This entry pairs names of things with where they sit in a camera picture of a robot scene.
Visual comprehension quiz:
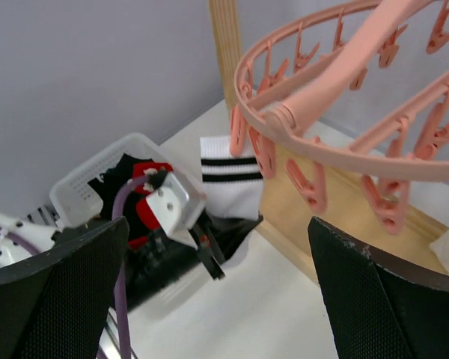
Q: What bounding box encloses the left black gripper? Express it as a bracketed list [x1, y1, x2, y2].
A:
[125, 215, 263, 310]

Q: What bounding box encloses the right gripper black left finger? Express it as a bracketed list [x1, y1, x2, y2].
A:
[0, 218, 129, 358]

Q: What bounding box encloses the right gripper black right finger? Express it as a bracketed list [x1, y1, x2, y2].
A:
[308, 217, 449, 358]

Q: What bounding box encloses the white sock with stripes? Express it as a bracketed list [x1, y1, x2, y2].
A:
[200, 135, 264, 220]

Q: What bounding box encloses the red sock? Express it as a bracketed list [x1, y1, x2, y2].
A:
[124, 162, 173, 250]

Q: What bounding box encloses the black sock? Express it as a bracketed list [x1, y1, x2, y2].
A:
[88, 154, 153, 224]

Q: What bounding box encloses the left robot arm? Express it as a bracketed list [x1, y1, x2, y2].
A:
[0, 212, 263, 310]

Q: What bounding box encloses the pink round clip hanger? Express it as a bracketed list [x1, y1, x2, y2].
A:
[231, 1, 449, 233]

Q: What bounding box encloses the wooden clothes rack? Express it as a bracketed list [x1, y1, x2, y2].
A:
[210, 1, 449, 280]

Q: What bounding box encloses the white plastic basket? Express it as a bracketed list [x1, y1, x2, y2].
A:
[49, 132, 202, 227]

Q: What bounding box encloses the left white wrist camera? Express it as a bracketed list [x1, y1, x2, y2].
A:
[146, 171, 207, 249]

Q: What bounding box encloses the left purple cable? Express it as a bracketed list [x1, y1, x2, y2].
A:
[0, 175, 162, 359]

